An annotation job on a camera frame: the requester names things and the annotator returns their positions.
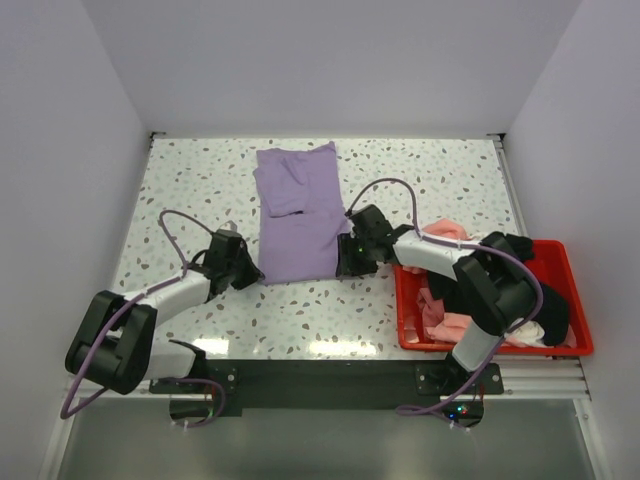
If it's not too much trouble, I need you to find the pink t shirt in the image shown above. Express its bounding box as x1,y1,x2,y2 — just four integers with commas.
417,218,474,343

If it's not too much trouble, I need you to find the white t shirt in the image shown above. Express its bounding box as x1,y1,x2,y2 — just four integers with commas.
506,321,546,348

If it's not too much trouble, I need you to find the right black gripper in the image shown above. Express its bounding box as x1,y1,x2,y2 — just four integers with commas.
335,232,378,278

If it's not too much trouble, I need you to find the purple cable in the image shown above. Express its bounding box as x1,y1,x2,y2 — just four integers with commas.
59,209,231,429
345,178,545,419

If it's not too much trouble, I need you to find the black t shirt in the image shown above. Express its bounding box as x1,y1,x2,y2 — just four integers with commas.
424,230,571,347

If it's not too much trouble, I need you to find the purple t shirt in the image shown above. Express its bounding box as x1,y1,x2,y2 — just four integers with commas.
253,141,348,285

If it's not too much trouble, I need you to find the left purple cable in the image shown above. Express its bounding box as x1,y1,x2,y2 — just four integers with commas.
59,209,231,429

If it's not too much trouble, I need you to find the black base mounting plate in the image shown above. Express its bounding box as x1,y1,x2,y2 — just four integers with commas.
149,358,504,420

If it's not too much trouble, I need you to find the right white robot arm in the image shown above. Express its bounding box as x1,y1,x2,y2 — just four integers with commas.
336,205,543,393

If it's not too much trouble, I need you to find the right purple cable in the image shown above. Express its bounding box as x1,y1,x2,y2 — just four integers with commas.
345,178,545,419

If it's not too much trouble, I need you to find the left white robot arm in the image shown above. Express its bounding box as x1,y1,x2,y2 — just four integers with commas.
65,229,264,394

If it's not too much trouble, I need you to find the red plastic bin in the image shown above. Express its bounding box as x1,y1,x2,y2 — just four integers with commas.
393,239,594,357

